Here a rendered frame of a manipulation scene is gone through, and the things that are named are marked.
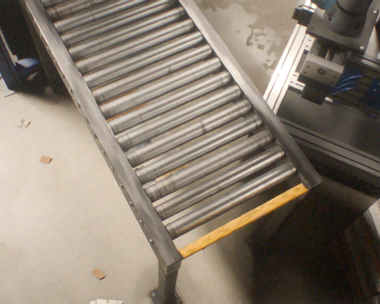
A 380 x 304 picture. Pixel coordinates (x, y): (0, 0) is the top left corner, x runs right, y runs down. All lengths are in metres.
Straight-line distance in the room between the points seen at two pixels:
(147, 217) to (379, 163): 1.27
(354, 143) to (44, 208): 1.48
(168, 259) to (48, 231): 1.01
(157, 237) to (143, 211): 0.09
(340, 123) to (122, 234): 1.15
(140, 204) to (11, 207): 1.06
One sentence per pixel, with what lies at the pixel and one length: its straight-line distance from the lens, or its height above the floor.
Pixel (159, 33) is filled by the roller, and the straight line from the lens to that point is 1.71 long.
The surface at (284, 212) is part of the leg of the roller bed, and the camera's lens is 1.74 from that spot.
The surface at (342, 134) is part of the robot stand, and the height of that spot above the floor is 0.21.
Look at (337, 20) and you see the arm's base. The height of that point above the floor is 0.87.
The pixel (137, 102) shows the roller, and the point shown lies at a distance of 1.55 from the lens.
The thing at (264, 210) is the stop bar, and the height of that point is 0.82.
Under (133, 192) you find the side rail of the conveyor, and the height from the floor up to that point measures 0.80.
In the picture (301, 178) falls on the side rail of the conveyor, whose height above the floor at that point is 0.78.
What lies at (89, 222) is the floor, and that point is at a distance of 2.23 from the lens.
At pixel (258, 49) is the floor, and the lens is 2.75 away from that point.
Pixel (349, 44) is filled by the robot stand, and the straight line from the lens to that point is 1.80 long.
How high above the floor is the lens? 2.10
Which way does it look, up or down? 64 degrees down
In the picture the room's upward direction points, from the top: 8 degrees clockwise
